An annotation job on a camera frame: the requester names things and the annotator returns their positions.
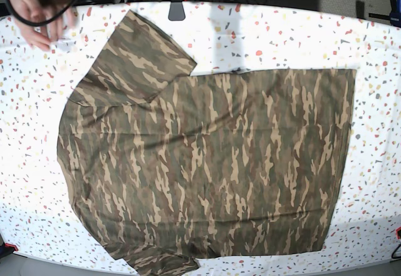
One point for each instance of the person's bare hand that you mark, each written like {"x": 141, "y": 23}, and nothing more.
{"x": 39, "y": 10}

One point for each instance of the camouflage T-shirt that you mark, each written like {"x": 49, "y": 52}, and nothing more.
{"x": 164, "y": 168}

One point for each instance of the terrazzo pattern table cloth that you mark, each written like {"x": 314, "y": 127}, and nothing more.
{"x": 35, "y": 212}

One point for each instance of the red clamp left corner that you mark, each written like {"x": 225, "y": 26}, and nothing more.
{"x": 11, "y": 247}

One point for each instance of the red clamp corner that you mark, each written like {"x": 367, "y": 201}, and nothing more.
{"x": 11, "y": 247}
{"x": 398, "y": 233}

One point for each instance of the blue tool at right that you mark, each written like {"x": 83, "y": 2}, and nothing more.
{"x": 393, "y": 16}

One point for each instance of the red clamp right corner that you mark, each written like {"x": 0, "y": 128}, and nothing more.
{"x": 398, "y": 233}

